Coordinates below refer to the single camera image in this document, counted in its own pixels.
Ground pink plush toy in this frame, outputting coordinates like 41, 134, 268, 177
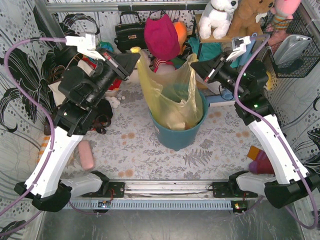
265, 0, 301, 46

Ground small white fluffy plush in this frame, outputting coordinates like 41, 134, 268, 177
105, 96, 126, 109

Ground white plush dog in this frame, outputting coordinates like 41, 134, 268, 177
198, 0, 239, 40

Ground pink faced striped doll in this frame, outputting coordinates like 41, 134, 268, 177
153, 58, 176, 75

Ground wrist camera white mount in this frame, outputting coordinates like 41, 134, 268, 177
65, 33, 105, 61
226, 36, 251, 62

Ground black wire basket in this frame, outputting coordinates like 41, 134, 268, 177
261, 12, 313, 78

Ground orange plush toy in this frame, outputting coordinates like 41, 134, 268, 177
173, 21, 187, 48

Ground magenta felt hat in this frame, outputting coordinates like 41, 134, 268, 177
144, 14, 180, 61

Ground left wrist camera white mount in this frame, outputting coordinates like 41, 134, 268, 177
65, 33, 105, 61

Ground black leather handbag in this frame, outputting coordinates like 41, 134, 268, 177
114, 11, 148, 53

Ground teal plastic trash bin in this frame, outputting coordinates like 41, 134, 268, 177
149, 92, 209, 152

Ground teal folded cloth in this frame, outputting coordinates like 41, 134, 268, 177
185, 37, 232, 62

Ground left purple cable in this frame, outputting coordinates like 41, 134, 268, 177
0, 36, 108, 237

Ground magenta red sock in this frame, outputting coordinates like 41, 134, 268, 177
249, 150, 275, 175

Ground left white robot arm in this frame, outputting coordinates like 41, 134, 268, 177
14, 50, 141, 212

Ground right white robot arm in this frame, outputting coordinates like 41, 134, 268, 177
229, 60, 320, 209

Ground yellow plastic trash bag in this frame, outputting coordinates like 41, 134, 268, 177
136, 53, 204, 131

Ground red folded clothes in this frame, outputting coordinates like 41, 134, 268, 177
108, 78, 122, 91

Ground blue handled mop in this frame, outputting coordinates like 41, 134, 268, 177
205, 89, 236, 107

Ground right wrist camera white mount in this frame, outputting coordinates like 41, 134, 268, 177
226, 36, 251, 62

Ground brown plush teddy bear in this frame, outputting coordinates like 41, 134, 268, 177
227, 0, 275, 38

